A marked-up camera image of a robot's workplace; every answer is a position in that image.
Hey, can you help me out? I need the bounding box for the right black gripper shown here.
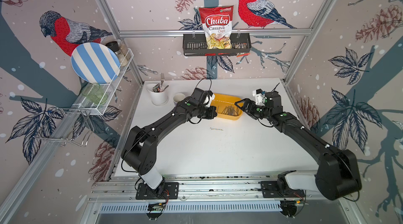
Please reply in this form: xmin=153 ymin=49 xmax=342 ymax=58
xmin=234 ymin=99 xmax=271 ymax=120

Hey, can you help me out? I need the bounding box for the yellow plastic storage box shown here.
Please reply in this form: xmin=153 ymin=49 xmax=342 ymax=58
xmin=211 ymin=94 xmax=242 ymax=121

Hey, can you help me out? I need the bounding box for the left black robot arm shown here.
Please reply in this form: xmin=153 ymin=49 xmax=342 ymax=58
xmin=121 ymin=88 xmax=217 ymax=191

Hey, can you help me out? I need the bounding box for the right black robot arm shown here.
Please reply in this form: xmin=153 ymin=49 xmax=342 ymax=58
xmin=235 ymin=89 xmax=362 ymax=201

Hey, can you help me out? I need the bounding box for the purple grey mug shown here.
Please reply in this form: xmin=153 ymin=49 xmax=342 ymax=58
xmin=173 ymin=93 xmax=186 ymax=104

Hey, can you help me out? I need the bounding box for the white utensil holder cup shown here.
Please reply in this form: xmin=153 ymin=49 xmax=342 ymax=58
xmin=145 ymin=83 xmax=169 ymax=106

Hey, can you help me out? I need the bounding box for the metal fork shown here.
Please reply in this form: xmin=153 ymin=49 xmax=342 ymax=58
xmin=160 ymin=73 xmax=165 ymax=92

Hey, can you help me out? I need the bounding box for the red Chuba chips bag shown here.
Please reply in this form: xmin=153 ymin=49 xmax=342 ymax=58
xmin=199 ymin=6 xmax=234 ymax=49

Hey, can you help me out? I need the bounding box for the black lid spice jar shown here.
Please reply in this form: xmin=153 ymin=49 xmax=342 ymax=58
xmin=106 ymin=41 xmax=128 ymax=67

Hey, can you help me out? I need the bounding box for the green glass bowl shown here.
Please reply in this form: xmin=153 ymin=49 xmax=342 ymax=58
xmin=81 ymin=83 xmax=108 ymax=105

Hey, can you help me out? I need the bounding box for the blue white striped plate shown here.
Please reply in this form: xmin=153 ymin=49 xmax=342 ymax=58
xmin=71 ymin=43 xmax=121 ymax=84

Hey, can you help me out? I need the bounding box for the black wire wall basket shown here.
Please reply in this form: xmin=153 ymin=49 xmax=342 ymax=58
xmin=183 ymin=33 xmax=251 ymax=56

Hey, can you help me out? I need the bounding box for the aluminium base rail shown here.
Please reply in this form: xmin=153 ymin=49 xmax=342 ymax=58
xmin=86 ymin=177 xmax=345 ymax=219

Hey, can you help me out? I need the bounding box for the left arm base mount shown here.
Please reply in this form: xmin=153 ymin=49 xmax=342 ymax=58
xmin=135 ymin=179 xmax=179 ymax=220

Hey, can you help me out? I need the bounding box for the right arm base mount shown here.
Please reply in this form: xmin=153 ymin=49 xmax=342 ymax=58
xmin=259 ymin=171 xmax=306 ymax=217

